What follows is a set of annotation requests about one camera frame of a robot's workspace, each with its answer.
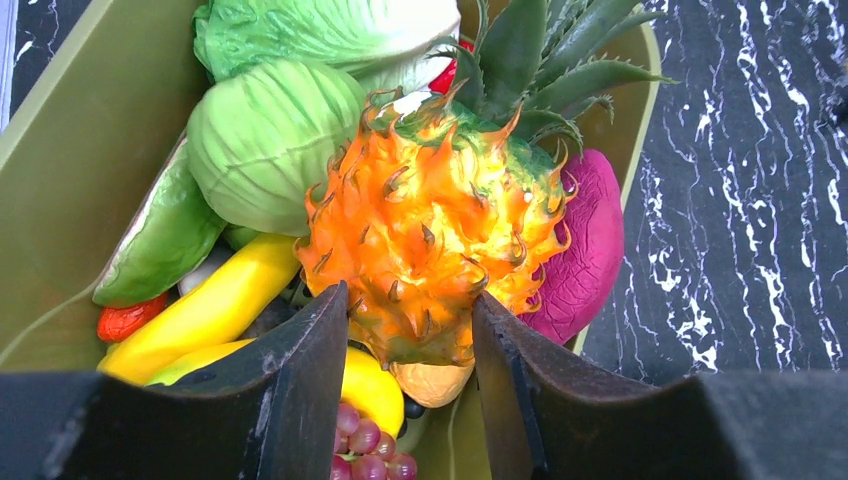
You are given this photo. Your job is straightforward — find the pale napa cabbage toy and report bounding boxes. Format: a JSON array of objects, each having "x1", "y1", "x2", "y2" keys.
[{"x1": 192, "y1": 0, "x2": 461, "y2": 91}]

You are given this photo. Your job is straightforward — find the magenta fruit toy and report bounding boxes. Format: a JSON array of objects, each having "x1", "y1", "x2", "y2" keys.
[{"x1": 519, "y1": 149, "x2": 624, "y2": 344}]

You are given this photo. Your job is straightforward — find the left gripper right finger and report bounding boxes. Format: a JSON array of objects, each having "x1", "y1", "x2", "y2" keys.
[{"x1": 473, "y1": 294, "x2": 847, "y2": 479}]

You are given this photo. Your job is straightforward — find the yellow banana toy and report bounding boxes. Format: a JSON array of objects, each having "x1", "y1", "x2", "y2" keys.
[{"x1": 97, "y1": 233, "x2": 303, "y2": 388}]

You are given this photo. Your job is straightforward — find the red strawberry toy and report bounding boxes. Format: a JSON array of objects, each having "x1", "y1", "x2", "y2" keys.
[{"x1": 96, "y1": 291, "x2": 169, "y2": 343}]

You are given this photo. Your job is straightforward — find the red grapes toy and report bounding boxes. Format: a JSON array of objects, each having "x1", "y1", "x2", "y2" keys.
[{"x1": 330, "y1": 402, "x2": 418, "y2": 480}]

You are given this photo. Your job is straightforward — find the round green cabbage toy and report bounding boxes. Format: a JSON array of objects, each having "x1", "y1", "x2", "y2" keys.
[{"x1": 187, "y1": 59, "x2": 365, "y2": 237}]

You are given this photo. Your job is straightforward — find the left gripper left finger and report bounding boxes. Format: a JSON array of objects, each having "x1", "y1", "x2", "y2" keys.
[{"x1": 1, "y1": 284, "x2": 348, "y2": 479}]

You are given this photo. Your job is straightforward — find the tan walnut toy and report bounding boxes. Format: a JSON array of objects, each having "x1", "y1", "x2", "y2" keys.
[{"x1": 389, "y1": 363, "x2": 474, "y2": 408}]

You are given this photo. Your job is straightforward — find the orange pineapple toy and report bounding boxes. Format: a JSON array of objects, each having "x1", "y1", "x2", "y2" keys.
[{"x1": 295, "y1": 0, "x2": 659, "y2": 366}]

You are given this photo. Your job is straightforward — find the green pea pod toy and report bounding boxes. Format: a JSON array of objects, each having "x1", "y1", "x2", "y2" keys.
[{"x1": 92, "y1": 138, "x2": 226, "y2": 307}]

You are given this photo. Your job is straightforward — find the red pepper toy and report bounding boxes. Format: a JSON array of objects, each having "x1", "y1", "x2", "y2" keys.
[{"x1": 422, "y1": 44, "x2": 458, "y2": 94}]

